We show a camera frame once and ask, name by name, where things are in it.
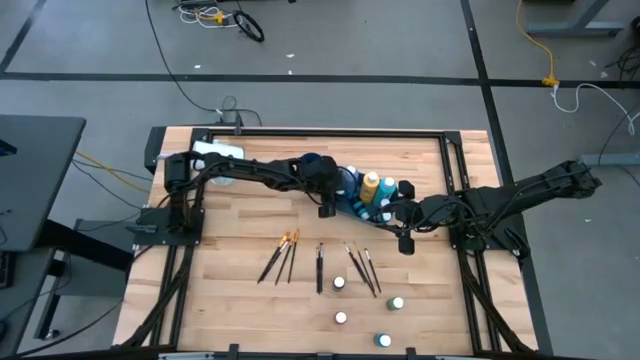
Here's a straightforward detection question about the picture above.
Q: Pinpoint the large turquoise paint bottle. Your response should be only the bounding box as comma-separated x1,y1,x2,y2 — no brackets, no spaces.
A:
374,176,399,205

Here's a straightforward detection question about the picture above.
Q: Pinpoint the black cable cluster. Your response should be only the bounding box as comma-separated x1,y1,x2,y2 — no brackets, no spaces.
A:
603,17,640,76

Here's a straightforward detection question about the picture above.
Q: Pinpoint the orange-bristled black paintbrush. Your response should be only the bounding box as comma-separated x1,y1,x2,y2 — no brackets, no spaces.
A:
274,234,297,287
256,230,292,285
287,228,301,285

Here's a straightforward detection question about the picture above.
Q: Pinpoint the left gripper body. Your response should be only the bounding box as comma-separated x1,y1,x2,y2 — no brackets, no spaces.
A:
299,155,342,219

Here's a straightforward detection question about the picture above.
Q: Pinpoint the white floor cable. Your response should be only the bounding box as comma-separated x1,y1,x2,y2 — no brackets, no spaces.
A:
551,82,640,136

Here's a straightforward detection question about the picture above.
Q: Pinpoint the white and yellow cable bundle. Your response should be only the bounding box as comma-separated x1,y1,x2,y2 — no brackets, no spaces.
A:
172,0,236,30

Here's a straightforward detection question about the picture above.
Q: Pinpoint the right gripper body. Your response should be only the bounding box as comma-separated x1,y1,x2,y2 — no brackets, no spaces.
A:
392,180,454,256

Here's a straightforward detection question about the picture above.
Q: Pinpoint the large lavender paint bottle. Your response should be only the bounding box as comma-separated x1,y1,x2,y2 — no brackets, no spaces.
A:
335,164,361,199

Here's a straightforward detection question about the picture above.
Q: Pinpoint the long black floor cable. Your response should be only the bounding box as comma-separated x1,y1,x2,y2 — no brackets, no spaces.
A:
144,0,264,127

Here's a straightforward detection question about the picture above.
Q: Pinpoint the thin black paintbrush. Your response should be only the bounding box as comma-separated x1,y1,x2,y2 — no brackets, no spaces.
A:
353,242,375,294
342,242,378,299
364,247,383,295

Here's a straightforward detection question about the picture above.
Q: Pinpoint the black desk base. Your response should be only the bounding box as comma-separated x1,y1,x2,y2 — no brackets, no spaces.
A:
0,217,137,351

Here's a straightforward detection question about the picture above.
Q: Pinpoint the thin yellow cable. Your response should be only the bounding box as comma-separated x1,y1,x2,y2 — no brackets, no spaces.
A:
73,150,151,195

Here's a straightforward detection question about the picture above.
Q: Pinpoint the grey desk foot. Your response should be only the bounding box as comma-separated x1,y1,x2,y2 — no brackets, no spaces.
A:
574,152,640,167

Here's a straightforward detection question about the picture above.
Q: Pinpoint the black aluminium table frame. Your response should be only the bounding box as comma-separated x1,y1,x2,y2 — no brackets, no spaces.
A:
112,124,555,360

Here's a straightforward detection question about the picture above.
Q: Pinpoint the coiled black cable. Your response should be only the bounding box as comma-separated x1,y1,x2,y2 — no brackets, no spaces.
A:
232,9,266,44

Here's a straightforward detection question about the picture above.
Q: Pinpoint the yellow extension cable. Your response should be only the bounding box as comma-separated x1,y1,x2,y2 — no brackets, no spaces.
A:
514,0,561,89

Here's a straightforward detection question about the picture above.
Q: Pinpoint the desk with grey legs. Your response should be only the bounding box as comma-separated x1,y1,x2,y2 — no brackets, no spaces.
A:
524,0,626,39

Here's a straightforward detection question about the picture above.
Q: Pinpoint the large yellow paint bottle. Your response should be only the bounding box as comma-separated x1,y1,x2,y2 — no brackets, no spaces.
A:
359,170,381,205

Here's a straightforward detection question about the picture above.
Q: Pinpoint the black desk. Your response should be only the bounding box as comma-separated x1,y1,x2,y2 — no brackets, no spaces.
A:
0,114,87,254

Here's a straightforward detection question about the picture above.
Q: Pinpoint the teal plastic bin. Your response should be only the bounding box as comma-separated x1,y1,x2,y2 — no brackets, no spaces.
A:
333,167,404,229

